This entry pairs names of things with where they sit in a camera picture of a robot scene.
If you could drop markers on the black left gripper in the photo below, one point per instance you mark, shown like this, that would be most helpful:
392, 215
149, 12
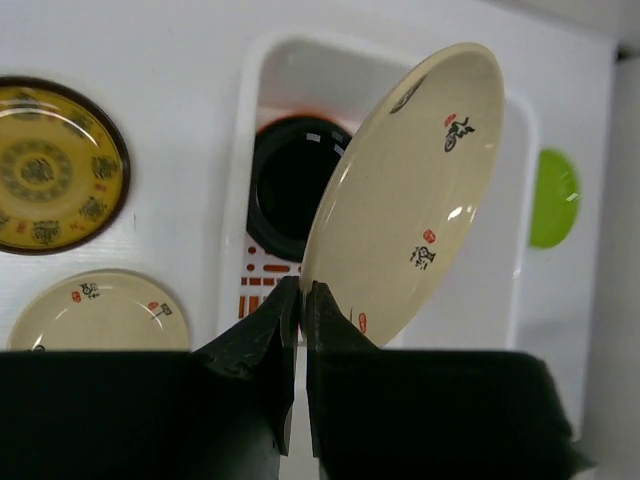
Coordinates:
224, 411

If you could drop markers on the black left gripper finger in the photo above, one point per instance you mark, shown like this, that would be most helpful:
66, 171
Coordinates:
326, 330

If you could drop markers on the cream patterned plate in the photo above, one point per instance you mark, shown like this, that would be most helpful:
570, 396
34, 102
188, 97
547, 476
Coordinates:
403, 196
102, 310

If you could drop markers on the black plate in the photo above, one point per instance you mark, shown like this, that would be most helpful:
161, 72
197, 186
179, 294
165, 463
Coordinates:
293, 159

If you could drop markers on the green plate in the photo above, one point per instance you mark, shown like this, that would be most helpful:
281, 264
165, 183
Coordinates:
556, 200

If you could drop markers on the yellow brown patterned plate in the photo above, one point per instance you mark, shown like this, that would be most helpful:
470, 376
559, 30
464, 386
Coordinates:
65, 167

